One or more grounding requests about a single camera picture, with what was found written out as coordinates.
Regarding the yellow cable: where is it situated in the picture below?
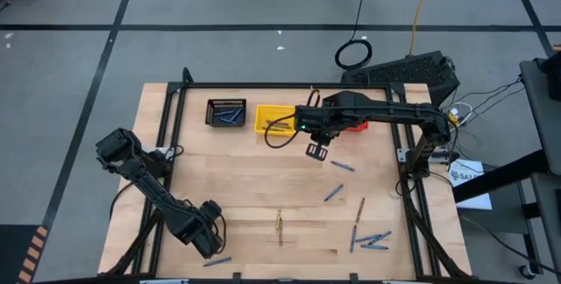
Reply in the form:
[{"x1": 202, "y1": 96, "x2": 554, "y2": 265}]
[{"x1": 408, "y1": 0, "x2": 436, "y2": 56}]

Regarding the yellow slotted plastic basket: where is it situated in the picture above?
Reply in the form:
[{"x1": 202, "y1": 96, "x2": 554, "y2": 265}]
[{"x1": 254, "y1": 103, "x2": 300, "y2": 138}]

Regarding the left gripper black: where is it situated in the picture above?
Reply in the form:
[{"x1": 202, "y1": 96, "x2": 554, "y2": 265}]
[{"x1": 177, "y1": 211, "x2": 225, "y2": 260}]

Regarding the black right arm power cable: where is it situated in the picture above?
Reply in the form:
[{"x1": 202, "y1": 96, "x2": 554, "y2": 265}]
[{"x1": 393, "y1": 170, "x2": 455, "y2": 197}]

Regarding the grey side table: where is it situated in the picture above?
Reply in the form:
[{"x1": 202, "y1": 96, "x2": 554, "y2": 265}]
[{"x1": 519, "y1": 58, "x2": 561, "y2": 276}]

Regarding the black slotted plastic basket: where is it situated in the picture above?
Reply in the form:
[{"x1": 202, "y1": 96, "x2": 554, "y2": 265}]
[{"x1": 204, "y1": 97, "x2": 247, "y2": 128}]

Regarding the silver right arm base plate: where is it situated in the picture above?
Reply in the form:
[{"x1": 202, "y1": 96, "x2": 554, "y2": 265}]
[{"x1": 396, "y1": 147, "x2": 461, "y2": 166}]

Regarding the coiled black cable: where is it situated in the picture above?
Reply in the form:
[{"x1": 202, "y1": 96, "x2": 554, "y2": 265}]
[{"x1": 333, "y1": 0, "x2": 373, "y2": 72}]

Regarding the black perforated computer case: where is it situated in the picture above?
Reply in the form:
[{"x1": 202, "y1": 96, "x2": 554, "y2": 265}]
[{"x1": 340, "y1": 49, "x2": 461, "y2": 105}]

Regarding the white printed paper sheet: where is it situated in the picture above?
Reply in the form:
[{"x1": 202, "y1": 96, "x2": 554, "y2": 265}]
[{"x1": 445, "y1": 159, "x2": 494, "y2": 211}]

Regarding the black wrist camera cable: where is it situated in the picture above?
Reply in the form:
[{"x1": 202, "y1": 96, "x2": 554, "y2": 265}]
[
  {"x1": 214, "y1": 213, "x2": 228, "y2": 254},
  {"x1": 263, "y1": 89, "x2": 323, "y2": 150}
]

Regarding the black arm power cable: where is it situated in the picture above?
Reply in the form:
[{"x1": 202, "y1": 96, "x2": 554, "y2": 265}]
[
  {"x1": 393, "y1": 170, "x2": 455, "y2": 197},
  {"x1": 108, "y1": 181, "x2": 137, "y2": 222}
]

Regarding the black equipment box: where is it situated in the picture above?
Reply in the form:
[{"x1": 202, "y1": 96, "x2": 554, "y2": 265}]
[{"x1": 535, "y1": 45, "x2": 561, "y2": 101}]

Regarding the red slotted plastic basket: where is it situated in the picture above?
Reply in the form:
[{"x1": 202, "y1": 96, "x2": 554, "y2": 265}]
[{"x1": 343, "y1": 120, "x2": 370, "y2": 133}]

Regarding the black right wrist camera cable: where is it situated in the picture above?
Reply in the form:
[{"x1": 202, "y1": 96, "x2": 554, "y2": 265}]
[{"x1": 263, "y1": 89, "x2": 323, "y2": 150}]

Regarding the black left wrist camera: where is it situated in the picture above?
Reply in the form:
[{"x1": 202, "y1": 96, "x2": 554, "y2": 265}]
[{"x1": 200, "y1": 199, "x2": 224, "y2": 222}]

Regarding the black table support beam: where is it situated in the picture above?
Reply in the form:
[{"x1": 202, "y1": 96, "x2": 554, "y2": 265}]
[{"x1": 451, "y1": 148, "x2": 551, "y2": 204}]

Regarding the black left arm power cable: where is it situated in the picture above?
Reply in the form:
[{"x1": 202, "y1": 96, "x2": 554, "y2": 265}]
[{"x1": 108, "y1": 181, "x2": 137, "y2": 222}]

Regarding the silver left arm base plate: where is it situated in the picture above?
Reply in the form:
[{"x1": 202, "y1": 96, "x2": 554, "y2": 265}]
[{"x1": 148, "y1": 146, "x2": 176, "y2": 162}]

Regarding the black left wrist camera cable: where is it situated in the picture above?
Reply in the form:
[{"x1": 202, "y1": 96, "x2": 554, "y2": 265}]
[{"x1": 214, "y1": 213, "x2": 228, "y2": 254}]

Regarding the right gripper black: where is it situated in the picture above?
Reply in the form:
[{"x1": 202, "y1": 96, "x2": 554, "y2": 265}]
[{"x1": 302, "y1": 115, "x2": 347, "y2": 163}]

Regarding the black computer cable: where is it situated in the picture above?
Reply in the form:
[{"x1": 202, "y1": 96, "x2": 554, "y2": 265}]
[{"x1": 455, "y1": 77, "x2": 525, "y2": 121}]

